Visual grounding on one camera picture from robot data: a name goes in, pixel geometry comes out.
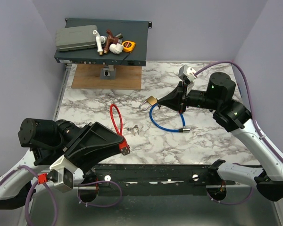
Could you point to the dark rack server unit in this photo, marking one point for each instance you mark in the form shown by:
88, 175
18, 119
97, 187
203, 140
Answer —
135, 31

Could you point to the silver key bunch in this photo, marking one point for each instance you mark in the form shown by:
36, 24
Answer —
134, 130

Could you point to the small black object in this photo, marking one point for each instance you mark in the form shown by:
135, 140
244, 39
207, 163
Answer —
120, 36

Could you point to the yellow tape measure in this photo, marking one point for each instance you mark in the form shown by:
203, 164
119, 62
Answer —
128, 46

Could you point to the grey metal bracket stand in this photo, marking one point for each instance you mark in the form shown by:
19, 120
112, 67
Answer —
108, 72

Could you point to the white pipe faucet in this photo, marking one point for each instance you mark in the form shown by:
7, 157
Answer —
100, 41

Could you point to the grey plastic case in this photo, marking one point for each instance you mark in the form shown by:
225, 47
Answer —
75, 38

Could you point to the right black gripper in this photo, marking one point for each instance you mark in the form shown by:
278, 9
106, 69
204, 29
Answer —
177, 98

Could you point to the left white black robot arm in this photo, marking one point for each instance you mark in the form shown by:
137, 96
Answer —
45, 145

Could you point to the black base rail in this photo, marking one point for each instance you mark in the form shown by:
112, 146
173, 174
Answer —
152, 180

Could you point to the brown tap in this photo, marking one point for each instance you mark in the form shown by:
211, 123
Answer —
111, 39

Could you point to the blue cable lock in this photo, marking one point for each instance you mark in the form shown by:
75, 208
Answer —
164, 122

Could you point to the red cable lock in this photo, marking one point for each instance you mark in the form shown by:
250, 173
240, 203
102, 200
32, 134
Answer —
118, 127

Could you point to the brass padlock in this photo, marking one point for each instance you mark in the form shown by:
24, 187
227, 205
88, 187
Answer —
148, 103

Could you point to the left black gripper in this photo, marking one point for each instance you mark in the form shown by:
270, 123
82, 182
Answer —
94, 143

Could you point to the white pipe elbow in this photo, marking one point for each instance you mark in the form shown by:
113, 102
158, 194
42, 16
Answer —
116, 48

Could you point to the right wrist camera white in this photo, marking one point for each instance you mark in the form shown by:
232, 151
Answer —
187, 74

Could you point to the wooden board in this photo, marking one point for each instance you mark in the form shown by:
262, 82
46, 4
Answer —
88, 77

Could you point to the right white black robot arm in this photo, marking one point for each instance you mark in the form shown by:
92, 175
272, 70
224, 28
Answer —
235, 118

